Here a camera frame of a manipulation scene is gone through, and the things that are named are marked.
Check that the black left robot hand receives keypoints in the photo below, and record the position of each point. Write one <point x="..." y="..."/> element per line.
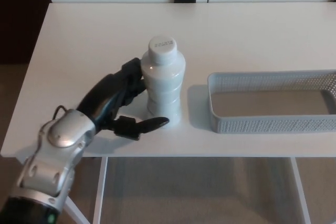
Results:
<point x="105" y="95"/>

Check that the white plastic bottle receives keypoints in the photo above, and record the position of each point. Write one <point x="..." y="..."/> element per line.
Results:
<point x="162" y="82"/>

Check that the dark brown furniture panel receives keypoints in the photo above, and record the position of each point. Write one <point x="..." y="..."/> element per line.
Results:
<point x="21" y="16"/>

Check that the grey perforated plastic basket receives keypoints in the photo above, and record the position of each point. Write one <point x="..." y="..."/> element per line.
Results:
<point x="262" y="125"/>

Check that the white desk leg frame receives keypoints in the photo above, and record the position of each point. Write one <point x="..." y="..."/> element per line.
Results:
<point x="99" y="187"/>
<point x="300" y="190"/>

